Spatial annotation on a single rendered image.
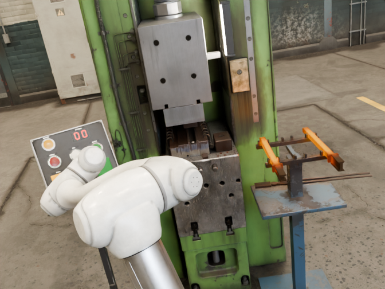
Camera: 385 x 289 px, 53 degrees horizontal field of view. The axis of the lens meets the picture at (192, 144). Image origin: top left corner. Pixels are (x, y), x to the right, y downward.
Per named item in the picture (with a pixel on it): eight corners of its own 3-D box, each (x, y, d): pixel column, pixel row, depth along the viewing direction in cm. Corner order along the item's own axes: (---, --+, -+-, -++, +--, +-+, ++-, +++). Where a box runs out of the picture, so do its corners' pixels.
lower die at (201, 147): (209, 153, 202) (207, 139, 198) (172, 160, 201) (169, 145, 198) (202, 126, 240) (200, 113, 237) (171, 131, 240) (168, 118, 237)
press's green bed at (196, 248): (252, 291, 232) (246, 226, 214) (191, 300, 232) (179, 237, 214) (236, 235, 283) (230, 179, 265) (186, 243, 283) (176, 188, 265)
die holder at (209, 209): (246, 226, 214) (239, 154, 196) (179, 237, 213) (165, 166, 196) (230, 179, 265) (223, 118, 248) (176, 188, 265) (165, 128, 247)
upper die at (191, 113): (205, 121, 194) (202, 102, 191) (165, 127, 194) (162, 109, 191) (198, 98, 233) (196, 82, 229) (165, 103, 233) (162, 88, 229)
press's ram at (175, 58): (229, 98, 191) (220, 14, 175) (152, 110, 190) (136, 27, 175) (218, 79, 229) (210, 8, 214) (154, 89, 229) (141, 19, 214)
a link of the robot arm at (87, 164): (87, 144, 153) (65, 170, 148) (91, 135, 138) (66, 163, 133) (109, 162, 154) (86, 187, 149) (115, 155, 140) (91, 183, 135)
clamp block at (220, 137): (232, 150, 202) (231, 139, 199) (216, 152, 202) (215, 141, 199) (228, 141, 213) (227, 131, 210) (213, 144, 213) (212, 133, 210)
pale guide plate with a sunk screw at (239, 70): (250, 90, 202) (247, 58, 196) (232, 93, 202) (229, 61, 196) (248, 89, 204) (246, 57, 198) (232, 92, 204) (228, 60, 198)
